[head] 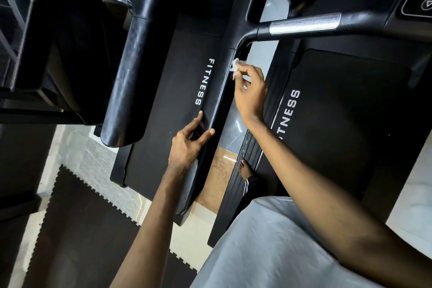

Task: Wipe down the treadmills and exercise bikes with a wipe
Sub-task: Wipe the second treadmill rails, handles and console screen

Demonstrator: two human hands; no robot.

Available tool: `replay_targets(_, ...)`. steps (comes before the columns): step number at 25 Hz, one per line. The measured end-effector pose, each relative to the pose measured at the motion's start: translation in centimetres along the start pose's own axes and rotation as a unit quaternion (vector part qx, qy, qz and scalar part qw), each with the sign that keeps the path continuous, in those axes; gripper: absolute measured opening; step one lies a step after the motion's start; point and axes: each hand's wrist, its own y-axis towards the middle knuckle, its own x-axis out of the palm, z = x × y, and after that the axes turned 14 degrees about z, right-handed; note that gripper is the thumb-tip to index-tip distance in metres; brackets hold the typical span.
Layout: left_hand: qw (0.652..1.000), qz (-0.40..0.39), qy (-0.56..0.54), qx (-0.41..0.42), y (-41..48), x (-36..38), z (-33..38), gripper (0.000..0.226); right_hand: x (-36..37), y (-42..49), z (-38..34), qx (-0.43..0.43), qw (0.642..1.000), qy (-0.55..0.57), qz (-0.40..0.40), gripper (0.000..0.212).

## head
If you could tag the person's left hand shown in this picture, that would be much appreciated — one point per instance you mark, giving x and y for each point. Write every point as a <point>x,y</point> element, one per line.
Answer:
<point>185,144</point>

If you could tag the person's bare foot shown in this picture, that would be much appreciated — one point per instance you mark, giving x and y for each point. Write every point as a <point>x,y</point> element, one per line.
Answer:
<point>246,169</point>

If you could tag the person's right forearm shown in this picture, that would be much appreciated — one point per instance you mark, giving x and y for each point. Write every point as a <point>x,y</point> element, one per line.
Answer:
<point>331,203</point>

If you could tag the person's right hand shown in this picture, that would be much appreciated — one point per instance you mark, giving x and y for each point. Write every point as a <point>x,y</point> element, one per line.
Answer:
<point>250,95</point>

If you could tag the small white wipe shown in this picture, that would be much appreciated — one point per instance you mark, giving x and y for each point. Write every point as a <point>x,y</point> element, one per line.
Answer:
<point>239,68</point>

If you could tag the black interlocking foam mat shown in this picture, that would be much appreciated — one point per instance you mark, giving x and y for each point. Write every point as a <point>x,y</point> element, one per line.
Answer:
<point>88,237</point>

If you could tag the black treadmill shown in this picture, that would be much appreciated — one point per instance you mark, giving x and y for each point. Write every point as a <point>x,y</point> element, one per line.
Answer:
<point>169,95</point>
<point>324,95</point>

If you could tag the person's left forearm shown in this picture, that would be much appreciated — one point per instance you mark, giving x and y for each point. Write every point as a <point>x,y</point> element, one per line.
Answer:
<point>145,237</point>

